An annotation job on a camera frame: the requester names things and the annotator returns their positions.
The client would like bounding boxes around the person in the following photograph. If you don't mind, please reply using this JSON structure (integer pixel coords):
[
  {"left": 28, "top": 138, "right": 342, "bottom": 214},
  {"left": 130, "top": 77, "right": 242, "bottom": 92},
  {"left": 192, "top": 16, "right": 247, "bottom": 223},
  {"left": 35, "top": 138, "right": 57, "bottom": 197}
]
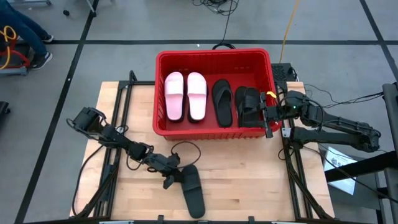
[{"left": 0, "top": 0, "right": 48, "bottom": 58}]

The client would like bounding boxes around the black stand leg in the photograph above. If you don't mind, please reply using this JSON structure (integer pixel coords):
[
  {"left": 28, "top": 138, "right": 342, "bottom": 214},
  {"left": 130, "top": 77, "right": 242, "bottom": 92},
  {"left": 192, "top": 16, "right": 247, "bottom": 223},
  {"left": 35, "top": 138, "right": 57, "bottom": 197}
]
[{"left": 86, "top": 0, "right": 98, "bottom": 18}]

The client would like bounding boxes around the red frame cart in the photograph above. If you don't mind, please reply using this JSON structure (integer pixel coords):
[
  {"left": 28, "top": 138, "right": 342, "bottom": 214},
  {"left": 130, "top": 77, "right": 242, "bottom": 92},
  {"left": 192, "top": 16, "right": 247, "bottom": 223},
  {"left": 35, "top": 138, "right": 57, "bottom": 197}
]
[{"left": 0, "top": 40, "right": 32, "bottom": 77}]

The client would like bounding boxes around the yellow floor cable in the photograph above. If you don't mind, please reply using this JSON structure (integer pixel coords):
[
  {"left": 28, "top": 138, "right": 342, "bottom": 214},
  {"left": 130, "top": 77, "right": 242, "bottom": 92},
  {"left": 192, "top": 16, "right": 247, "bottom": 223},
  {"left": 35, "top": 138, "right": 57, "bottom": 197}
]
[{"left": 279, "top": 0, "right": 301, "bottom": 64}]

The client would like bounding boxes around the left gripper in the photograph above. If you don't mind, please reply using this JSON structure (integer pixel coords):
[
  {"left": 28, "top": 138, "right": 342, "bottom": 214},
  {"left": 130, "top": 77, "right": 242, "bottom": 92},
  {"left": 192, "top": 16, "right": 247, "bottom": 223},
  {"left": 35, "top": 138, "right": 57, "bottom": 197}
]
[{"left": 146, "top": 152, "right": 188, "bottom": 190}]

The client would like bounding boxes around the black left arm base cable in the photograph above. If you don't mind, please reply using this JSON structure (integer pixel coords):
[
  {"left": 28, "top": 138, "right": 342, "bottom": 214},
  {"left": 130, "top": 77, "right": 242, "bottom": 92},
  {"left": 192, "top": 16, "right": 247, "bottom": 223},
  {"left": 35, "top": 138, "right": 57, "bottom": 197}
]
[{"left": 72, "top": 144, "right": 105, "bottom": 218}]

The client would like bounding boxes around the black beam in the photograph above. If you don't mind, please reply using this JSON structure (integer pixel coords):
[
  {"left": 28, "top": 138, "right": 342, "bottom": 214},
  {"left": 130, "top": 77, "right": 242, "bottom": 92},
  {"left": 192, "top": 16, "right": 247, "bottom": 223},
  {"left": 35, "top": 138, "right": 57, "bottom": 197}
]
[{"left": 325, "top": 151, "right": 398, "bottom": 183}]

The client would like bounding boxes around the yellow coiled hose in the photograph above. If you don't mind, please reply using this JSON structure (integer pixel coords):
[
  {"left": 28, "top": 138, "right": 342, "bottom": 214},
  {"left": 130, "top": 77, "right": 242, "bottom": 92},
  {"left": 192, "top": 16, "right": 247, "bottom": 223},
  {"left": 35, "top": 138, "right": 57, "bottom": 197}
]
[{"left": 0, "top": 25, "right": 16, "bottom": 70}]

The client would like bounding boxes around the grey metal stand foot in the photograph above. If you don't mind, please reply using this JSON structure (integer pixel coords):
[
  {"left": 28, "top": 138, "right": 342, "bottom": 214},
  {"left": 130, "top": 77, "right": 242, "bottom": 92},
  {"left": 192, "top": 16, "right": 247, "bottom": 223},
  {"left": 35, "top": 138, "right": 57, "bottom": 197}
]
[{"left": 7, "top": 0, "right": 53, "bottom": 7}]

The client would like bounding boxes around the pink slide sandal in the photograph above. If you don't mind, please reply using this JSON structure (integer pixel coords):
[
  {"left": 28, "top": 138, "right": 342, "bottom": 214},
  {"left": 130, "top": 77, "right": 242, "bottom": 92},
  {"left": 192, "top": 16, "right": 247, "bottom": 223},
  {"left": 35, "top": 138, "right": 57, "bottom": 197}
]
[
  {"left": 164, "top": 71, "right": 185, "bottom": 121},
  {"left": 186, "top": 72, "right": 208, "bottom": 121}
]

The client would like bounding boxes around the black aluminium frame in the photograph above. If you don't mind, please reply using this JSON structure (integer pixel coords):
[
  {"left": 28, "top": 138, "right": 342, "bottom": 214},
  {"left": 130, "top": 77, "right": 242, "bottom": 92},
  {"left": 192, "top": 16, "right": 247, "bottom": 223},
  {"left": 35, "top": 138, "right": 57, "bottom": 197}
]
[
  {"left": 272, "top": 80, "right": 335, "bottom": 220},
  {"left": 74, "top": 70, "right": 156, "bottom": 218}
]

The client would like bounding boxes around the red plastic bin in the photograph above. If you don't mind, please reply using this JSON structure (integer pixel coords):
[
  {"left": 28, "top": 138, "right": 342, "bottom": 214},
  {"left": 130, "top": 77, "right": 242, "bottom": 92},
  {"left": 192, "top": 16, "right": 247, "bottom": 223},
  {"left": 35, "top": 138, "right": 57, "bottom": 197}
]
[{"left": 152, "top": 47, "right": 282, "bottom": 141}]

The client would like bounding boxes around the black vented box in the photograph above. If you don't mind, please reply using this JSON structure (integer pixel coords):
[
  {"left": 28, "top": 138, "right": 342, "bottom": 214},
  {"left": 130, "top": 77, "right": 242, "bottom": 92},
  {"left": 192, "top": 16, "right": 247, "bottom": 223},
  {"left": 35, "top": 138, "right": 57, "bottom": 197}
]
[{"left": 270, "top": 63, "right": 295, "bottom": 84}]

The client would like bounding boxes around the grey post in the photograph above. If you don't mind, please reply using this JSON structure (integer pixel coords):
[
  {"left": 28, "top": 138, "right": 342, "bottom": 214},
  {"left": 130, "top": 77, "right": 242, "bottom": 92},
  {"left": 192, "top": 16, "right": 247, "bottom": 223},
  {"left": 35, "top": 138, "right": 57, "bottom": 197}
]
[{"left": 382, "top": 82, "right": 398, "bottom": 224}]

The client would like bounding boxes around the thin black cable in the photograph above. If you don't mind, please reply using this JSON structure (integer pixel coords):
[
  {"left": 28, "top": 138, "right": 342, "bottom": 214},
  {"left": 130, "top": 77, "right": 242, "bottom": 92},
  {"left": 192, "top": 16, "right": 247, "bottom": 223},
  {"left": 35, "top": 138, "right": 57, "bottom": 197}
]
[{"left": 303, "top": 83, "right": 385, "bottom": 110}]

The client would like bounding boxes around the white paper sheet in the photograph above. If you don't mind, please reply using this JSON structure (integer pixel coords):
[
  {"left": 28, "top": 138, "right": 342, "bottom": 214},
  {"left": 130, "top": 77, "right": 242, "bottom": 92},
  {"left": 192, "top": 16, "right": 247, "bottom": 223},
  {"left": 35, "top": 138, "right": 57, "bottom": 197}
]
[{"left": 323, "top": 146, "right": 358, "bottom": 196}]

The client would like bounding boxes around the black flip-flop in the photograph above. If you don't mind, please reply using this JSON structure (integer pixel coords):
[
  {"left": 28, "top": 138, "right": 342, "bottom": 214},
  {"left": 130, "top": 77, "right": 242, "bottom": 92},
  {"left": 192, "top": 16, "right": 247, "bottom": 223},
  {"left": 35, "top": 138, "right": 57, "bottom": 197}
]
[
  {"left": 234, "top": 86, "right": 249, "bottom": 127},
  {"left": 211, "top": 78, "right": 234, "bottom": 128}
]

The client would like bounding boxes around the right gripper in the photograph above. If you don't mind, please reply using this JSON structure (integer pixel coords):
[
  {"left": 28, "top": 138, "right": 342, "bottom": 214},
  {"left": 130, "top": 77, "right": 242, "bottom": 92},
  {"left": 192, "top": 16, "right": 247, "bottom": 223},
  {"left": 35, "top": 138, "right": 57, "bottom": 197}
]
[{"left": 260, "top": 91, "right": 292, "bottom": 139}]

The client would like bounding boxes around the black floor cable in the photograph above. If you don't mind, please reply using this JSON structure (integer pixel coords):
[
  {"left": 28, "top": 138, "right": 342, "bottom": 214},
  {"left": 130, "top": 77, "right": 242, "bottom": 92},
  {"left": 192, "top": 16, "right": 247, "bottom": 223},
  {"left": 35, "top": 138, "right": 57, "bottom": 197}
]
[{"left": 192, "top": 0, "right": 240, "bottom": 50}]

